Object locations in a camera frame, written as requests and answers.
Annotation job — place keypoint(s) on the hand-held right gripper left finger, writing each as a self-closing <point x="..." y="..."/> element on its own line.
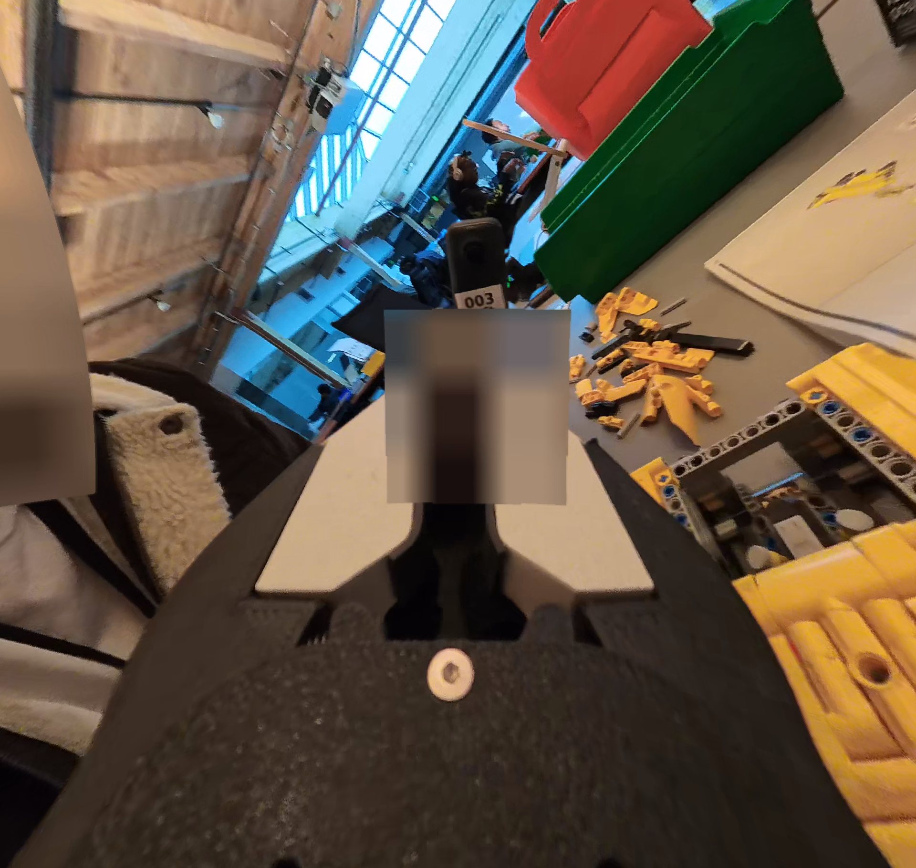
<point x="322" y="539"/>

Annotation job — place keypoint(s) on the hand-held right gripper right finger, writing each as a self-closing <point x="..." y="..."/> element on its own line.
<point x="594" y="539"/>

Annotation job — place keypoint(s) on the pile of yellow brick pieces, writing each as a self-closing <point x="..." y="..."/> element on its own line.
<point x="659" y="374"/>

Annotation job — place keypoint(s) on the yellow brick car model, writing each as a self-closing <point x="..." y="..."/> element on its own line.
<point x="830" y="625"/>

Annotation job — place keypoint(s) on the black fleece-lined jacket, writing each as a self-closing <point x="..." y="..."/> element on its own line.
<point x="186" y="482"/>

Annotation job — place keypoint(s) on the white ceiling device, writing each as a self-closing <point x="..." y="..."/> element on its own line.
<point x="329" y="95"/>

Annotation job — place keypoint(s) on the black brick beam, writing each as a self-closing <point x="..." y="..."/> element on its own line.
<point x="687" y="341"/>

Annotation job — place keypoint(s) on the green plastic bin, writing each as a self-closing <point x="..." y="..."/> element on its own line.
<point x="687" y="167"/>

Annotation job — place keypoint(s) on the red plastic bin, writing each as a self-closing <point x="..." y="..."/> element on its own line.
<point x="608" y="45"/>

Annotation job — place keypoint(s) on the white shirt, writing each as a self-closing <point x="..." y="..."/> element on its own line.
<point x="72" y="625"/>

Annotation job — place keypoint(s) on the open instruction booklet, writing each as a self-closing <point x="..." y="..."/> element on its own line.
<point x="845" y="267"/>

